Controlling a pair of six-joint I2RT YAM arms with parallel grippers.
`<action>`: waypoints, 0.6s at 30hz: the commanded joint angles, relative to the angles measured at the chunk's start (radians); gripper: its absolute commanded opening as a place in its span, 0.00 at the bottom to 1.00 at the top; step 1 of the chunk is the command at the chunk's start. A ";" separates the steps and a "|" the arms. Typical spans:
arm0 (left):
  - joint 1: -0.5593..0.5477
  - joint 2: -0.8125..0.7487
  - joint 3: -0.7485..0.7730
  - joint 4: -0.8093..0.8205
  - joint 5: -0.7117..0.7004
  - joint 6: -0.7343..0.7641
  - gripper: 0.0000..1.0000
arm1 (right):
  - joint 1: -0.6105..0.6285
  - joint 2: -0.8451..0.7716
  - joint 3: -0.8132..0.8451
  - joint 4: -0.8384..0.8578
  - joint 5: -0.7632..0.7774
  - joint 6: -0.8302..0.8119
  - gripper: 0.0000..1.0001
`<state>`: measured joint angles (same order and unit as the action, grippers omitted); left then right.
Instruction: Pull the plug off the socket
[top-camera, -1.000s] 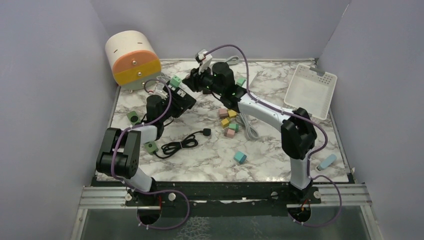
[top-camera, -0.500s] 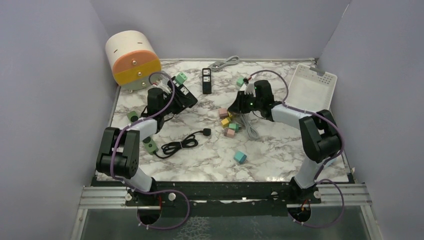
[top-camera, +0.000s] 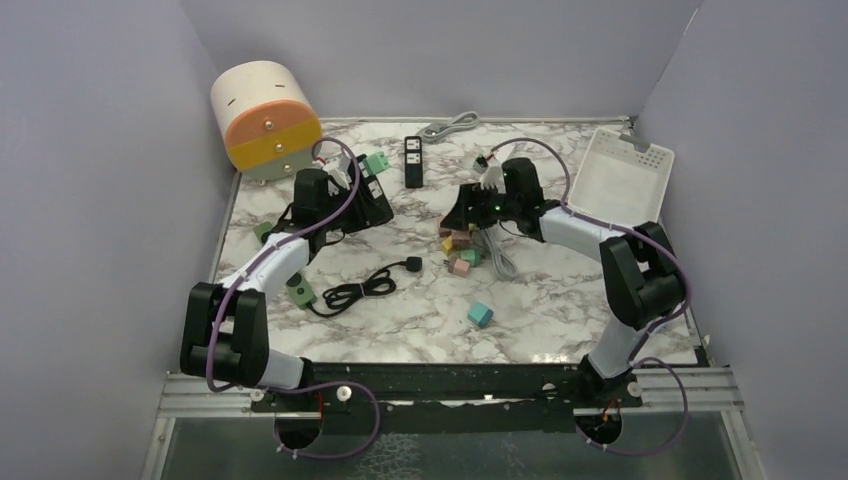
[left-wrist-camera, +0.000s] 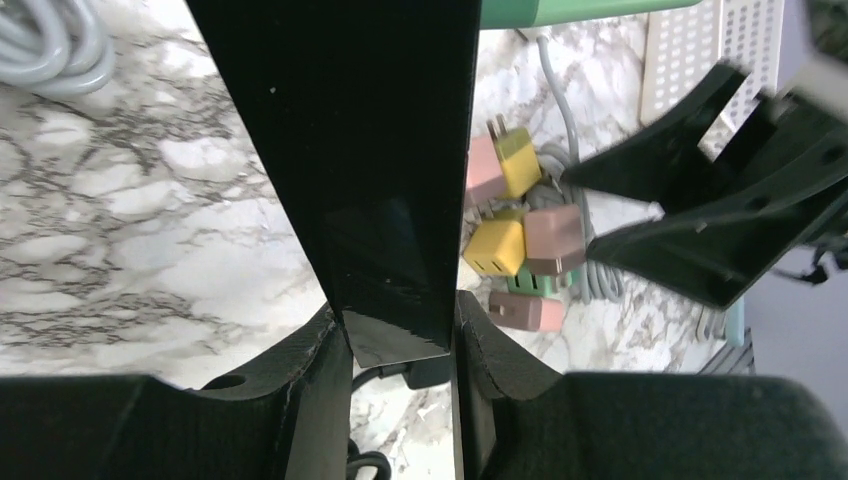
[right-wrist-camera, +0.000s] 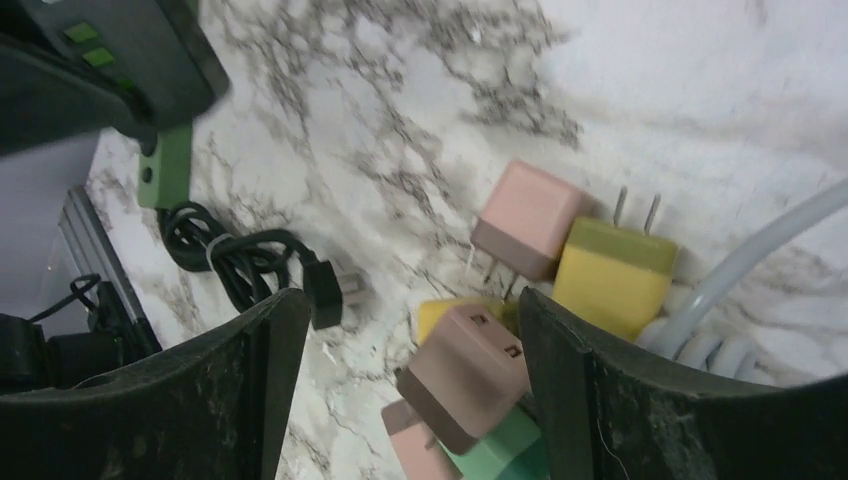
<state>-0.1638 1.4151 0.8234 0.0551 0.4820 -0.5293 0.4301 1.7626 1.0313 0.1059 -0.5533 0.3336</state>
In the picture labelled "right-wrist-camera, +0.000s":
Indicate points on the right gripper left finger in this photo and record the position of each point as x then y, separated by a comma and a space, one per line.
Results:
213, 407

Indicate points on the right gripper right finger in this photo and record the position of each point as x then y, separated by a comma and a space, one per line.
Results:
609, 409

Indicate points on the teal plug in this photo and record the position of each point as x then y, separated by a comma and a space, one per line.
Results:
514, 450

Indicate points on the pink plug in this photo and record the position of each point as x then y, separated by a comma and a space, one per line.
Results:
526, 221
464, 380
419, 452

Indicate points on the yellow plug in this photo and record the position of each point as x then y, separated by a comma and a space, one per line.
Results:
432, 313
613, 277

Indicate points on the green power strip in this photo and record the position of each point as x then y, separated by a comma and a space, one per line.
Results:
165, 168

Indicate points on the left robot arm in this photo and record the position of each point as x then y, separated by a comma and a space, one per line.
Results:
74, 67

